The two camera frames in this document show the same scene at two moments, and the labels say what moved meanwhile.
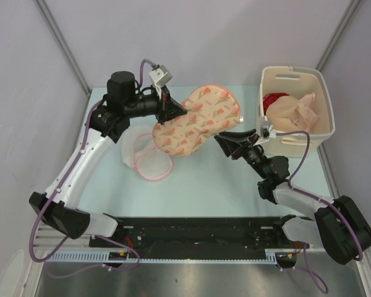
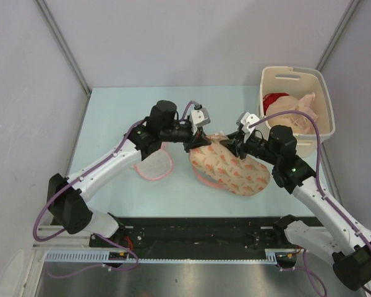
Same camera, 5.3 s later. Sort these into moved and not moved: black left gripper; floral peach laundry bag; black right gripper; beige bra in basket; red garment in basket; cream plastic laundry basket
Moved: black left gripper; floral peach laundry bag
Not moved: black right gripper; red garment in basket; cream plastic laundry basket; beige bra in basket
